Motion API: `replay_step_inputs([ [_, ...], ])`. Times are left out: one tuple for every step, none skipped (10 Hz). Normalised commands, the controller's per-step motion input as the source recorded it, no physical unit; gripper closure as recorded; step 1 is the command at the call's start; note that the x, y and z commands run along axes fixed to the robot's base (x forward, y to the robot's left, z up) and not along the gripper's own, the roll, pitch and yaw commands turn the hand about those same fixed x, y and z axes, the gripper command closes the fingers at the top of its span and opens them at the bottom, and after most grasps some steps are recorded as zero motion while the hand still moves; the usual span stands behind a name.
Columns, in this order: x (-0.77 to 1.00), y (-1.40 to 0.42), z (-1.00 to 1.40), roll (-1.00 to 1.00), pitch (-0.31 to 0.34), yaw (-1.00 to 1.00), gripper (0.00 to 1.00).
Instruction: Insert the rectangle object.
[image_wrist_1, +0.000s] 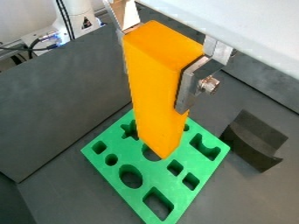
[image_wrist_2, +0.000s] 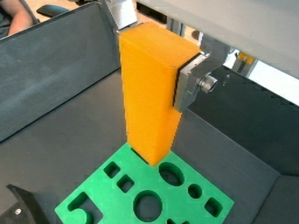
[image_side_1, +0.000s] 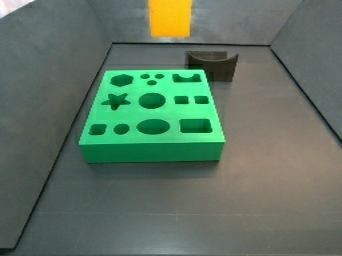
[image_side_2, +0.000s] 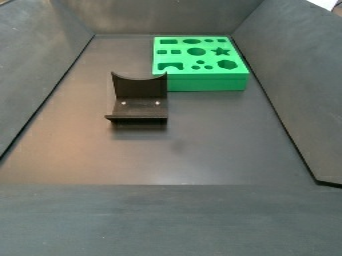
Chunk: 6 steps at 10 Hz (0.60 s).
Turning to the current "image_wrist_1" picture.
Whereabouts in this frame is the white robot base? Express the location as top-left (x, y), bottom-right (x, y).
top-left (23, 0), bottom-right (105, 58)

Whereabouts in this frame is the orange rectangular block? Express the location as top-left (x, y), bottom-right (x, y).
top-left (123, 20), bottom-right (203, 158)

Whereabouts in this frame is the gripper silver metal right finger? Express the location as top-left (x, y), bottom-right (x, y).
top-left (174, 36), bottom-right (233, 114)

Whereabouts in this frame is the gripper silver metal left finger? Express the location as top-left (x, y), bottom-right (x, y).
top-left (102, 0), bottom-right (143, 74)

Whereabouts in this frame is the green shape sorter board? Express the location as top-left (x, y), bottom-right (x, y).
top-left (82, 112), bottom-right (230, 224)

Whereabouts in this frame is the dark grey arch block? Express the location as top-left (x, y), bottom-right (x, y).
top-left (220, 110), bottom-right (289, 172)

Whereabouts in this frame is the black cable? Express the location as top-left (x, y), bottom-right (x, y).
top-left (0, 37), bottom-right (61, 60)

